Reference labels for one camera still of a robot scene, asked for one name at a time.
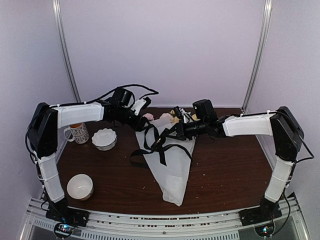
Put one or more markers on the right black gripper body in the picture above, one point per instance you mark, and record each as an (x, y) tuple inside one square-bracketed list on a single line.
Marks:
[(188, 133)]

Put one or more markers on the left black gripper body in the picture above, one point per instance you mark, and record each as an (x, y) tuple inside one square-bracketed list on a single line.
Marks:
[(138, 125)]

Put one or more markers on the pink flower stem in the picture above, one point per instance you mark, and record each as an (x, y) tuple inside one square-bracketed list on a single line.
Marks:
[(149, 116)]

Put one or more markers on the yellow blossom stem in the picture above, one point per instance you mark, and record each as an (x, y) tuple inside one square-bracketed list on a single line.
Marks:
[(175, 119)]

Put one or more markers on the pink rose stem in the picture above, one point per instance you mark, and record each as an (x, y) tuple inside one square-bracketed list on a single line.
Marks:
[(167, 115)]

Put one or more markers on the translucent white wrapping paper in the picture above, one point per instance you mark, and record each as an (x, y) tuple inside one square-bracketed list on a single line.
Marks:
[(172, 178)]

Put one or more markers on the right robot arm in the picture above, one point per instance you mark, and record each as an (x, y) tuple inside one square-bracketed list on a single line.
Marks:
[(280, 124)]

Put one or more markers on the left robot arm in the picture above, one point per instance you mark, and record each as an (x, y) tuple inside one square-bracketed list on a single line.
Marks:
[(41, 138)]

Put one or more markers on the white scalloped bowl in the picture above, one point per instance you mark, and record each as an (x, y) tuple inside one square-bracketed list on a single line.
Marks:
[(104, 139)]

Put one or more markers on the yellow patterned cup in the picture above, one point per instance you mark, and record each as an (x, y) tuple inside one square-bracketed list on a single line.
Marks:
[(76, 133)]

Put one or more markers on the plain white bowl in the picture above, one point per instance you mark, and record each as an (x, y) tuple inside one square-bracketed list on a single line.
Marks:
[(80, 187)]

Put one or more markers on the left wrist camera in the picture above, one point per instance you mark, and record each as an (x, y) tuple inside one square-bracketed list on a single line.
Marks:
[(140, 104)]

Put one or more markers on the aluminium front rail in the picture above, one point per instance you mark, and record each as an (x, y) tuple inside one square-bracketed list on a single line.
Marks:
[(224, 225)]

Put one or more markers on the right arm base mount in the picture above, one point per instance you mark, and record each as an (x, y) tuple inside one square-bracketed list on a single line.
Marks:
[(256, 215)]

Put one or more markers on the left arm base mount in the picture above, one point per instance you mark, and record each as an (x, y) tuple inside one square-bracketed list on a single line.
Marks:
[(74, 217)]

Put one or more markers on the left aluminium frame post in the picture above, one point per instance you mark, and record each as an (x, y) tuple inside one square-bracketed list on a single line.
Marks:
[(63, 42)]

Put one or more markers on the aluminium frame post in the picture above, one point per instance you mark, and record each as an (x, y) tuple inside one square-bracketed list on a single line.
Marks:
[(63, 42), (264, 30)]

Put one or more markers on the right aluminium frame post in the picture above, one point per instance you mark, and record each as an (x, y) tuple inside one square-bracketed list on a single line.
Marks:
[(264, 30)]

